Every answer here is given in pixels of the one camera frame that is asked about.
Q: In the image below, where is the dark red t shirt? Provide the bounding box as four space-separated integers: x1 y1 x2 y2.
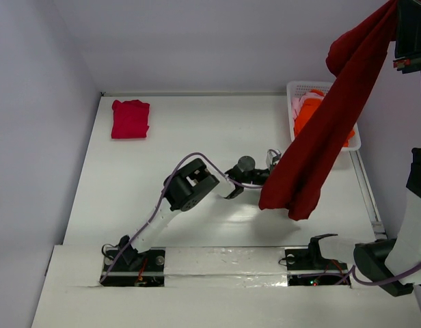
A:
258 1 398 221

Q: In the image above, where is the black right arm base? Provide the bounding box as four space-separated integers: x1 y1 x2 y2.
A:
278 234 351 287

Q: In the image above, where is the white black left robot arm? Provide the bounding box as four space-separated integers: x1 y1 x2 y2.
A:
115 150 281 271

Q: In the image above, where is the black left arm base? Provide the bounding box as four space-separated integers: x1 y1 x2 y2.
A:
100 244 165 287

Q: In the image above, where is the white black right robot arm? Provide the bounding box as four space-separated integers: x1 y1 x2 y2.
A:
306 1 421 297

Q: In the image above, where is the pink t shirt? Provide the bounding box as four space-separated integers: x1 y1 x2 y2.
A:
291 90 325 120

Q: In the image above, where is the orange t shirt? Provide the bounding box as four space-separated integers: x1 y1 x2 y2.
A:
294 99 354 147

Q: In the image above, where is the white plastic laundry basket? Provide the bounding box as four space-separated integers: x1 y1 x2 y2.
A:
286 81 361 152

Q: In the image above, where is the folded bright red t shirt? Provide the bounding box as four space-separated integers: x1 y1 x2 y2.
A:
111 100 150 139

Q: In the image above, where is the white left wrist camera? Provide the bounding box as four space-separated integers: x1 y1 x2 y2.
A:
266 149 282 172

